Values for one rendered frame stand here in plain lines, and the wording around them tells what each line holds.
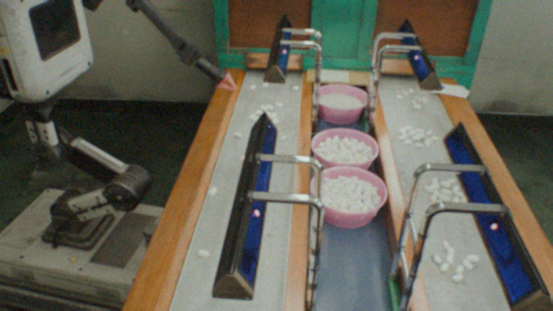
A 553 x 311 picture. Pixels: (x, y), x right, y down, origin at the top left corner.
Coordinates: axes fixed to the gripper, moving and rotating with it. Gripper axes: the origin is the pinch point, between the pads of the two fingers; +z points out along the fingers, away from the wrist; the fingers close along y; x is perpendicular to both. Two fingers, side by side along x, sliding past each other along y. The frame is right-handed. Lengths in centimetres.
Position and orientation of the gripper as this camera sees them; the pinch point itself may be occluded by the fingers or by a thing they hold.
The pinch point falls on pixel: (234, 88)
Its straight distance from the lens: 206.5
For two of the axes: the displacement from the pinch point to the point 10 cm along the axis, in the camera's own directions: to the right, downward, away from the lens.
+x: -6.3, 6.1, 4.7
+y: 1.0, -5.4, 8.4
